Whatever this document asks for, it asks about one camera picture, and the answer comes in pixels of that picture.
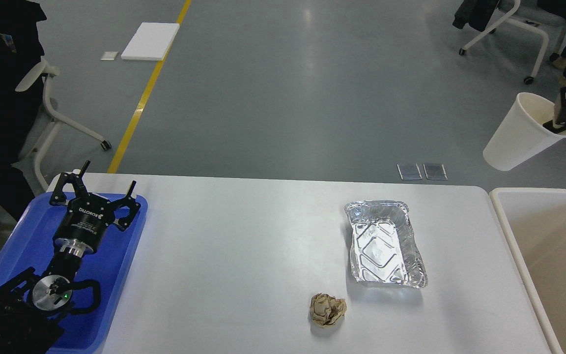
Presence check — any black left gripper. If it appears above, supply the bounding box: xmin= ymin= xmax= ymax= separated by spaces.
xmin=49 ymin=161 xmax=141 ymax=255

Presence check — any white paper cup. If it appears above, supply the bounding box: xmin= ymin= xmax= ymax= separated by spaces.
xmin=482 ymin=92 xmax=566 ymax=171

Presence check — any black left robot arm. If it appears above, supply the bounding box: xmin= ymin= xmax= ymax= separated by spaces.
xmin=0 ymin=168 xmax=147 ymax=354

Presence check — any blue plastic tray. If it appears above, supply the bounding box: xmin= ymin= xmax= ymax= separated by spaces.
xmin=0 ymin=193 xmax=148 ymax=354

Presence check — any white chair right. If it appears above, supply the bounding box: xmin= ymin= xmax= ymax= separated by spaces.
xmin=453 ymin=0 xmax=566 ymax=85

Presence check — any white chair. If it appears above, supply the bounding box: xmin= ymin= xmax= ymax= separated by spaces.
xmin=15 ymin=56 xmax=112 ymax=190
xmin=453 ymin=0 xmax=566 ymax=85

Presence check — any beige plastic bin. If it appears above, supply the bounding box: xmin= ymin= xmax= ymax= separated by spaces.
xmin=490 ymin=188 xmax=566 ymax=354

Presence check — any right clear floor plate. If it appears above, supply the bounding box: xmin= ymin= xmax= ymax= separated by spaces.
xmin=423 ymin=163 xmax=449 ymax=181

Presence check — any clear floor plate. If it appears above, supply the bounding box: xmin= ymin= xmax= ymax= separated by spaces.
xmin=423 ymin=163 xmax=449 ymax=181
xmin=397 ymin=163 xmax=422 ymax=180

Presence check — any white chair left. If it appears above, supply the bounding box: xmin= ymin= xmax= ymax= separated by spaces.
xmin=15 ymin=56 xmax=112 ymax=190

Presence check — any small white floor tile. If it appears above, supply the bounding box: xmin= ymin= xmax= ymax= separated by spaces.
xmin=100 ymin=51 xmax=118 ymax=61

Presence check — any left clear floor plate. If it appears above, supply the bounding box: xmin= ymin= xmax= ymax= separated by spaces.
xmin=397 ymin=163 xmax=422 ymax=180

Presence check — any white foam board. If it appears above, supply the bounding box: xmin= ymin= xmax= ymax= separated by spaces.
xmin=121 ymin=22 xmax=180 ymax=61

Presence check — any person in black left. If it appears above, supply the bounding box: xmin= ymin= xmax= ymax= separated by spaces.
xmin=0 ymin=0 xmax=47 ymax=220

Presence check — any aluminium foil tray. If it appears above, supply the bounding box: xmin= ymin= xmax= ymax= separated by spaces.
xmin=344 ymin=200 xmax=427 ymax=289

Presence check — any crumpled brown paper ball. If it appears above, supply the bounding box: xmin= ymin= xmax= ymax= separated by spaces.
xmin=309 ymin=293 xmax=347 ymax=328

